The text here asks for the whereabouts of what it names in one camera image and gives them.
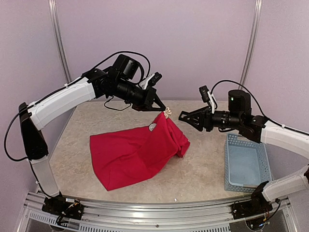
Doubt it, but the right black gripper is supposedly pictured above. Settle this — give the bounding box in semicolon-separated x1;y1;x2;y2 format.
184;105;243;131

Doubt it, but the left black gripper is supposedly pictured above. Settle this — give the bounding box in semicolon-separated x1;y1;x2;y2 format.
114;78;167;112

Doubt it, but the silver white brooch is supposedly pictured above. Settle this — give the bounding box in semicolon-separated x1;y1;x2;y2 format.
163;107;172;119

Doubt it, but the red t-shirt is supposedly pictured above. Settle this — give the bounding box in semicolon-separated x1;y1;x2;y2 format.
89;113;190;191

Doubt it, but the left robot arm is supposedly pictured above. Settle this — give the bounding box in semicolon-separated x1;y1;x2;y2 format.
19;67;166;215

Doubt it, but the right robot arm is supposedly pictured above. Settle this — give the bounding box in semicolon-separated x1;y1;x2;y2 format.
179;107;309;215

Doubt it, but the blue plastic basket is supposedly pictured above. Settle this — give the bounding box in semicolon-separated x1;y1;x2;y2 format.
225;133;272;193

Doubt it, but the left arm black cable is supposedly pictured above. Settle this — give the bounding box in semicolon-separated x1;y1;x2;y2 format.
3;51;152;162

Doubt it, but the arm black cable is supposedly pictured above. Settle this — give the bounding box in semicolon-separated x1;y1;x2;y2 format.
3;51;152;162
209;80;309;133

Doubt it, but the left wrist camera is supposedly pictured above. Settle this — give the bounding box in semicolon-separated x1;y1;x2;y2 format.
112;54;144;80

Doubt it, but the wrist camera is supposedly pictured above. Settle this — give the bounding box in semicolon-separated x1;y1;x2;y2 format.
112;54;144;80
228;89;252;115

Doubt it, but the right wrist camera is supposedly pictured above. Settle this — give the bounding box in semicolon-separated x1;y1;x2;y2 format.
228;89;252;115

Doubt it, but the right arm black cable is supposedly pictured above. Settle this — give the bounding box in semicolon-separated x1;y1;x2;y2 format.
209;80;309;133

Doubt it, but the aluminium front rail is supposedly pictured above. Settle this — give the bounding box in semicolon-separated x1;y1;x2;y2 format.
23;190;297;232

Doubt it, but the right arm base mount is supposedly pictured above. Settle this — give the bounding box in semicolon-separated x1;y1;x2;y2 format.
231;200;273;219

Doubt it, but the right aluminium corner post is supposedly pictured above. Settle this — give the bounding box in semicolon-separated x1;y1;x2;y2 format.
240;0;263;85

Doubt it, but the aluminium corner post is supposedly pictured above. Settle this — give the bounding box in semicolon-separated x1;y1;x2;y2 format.
48;0;72;83
240;0;263;85

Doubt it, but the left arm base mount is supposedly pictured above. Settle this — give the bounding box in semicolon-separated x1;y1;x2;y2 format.
42;195;84;220

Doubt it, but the left aluminium corner post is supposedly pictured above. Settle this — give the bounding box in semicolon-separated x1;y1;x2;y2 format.
48;0;72;83

